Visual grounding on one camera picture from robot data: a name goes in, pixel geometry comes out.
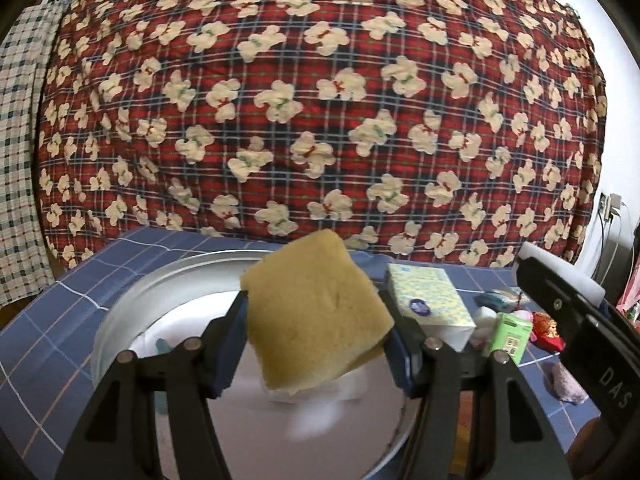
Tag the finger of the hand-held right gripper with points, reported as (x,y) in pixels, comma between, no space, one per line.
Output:
(545,290)

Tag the red plaid bear-print blanket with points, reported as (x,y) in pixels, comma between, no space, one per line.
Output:
(320,110)

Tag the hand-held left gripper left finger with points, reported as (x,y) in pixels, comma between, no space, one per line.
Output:
(227,355)

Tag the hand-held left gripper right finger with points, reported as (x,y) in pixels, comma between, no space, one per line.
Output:
(402,365)

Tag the pink fluffy plush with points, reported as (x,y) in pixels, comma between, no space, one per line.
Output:
(565,385)

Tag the pink bag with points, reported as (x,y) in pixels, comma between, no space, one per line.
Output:
(632,285)

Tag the person's right forearm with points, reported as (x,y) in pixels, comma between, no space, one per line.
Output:
(600,445)

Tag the red snack packet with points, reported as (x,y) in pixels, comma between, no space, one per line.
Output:
(547,332)

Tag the green packet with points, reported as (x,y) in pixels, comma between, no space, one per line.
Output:
(510,335)

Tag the checked cloth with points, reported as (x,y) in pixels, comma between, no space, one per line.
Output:
(25,135)

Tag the wall socket with chargers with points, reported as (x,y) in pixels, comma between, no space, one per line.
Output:
(615,201)

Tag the yellow sponge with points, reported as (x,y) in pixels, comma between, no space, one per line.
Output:
(310,310)

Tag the round metal tin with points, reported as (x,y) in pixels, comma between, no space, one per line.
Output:
(165,280)

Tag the floral tissue pack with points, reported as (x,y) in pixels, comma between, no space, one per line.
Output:
(430,300)

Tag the cotton swab pack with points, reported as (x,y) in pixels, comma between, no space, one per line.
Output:
(500,297)

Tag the blue checked tablecloth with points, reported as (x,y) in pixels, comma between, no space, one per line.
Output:
(50,335)

